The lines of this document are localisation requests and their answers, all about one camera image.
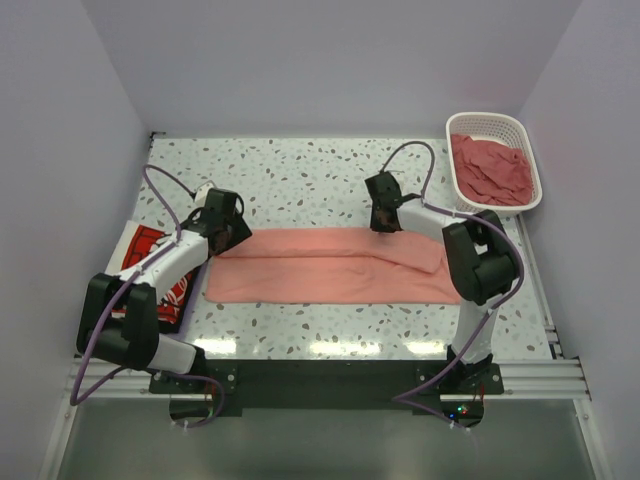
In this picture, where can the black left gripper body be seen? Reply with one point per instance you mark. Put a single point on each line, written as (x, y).
(238, 232)

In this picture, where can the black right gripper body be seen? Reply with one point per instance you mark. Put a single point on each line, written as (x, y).
(375, 223)

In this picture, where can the salmon pink t shirt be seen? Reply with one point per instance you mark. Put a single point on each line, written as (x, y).
(332, 266)

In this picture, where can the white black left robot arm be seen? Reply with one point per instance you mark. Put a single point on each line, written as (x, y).
(119, 321)

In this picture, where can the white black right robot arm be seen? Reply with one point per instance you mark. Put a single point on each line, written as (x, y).
(485, 267)

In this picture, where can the red white printed folded shirt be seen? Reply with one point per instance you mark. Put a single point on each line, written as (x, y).
(170, 264)

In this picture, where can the dark pink crumpled shirt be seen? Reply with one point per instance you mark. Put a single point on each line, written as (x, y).
(490, 173)

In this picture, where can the white plastic laundry basket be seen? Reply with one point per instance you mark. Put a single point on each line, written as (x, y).
(504, 130)

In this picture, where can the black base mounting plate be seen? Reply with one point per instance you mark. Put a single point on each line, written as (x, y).
(294, 384)

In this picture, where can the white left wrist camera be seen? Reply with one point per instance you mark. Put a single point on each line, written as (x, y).
(202, 192)

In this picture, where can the aluminium extrusion rail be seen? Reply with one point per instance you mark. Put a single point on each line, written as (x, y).
(520, 380)

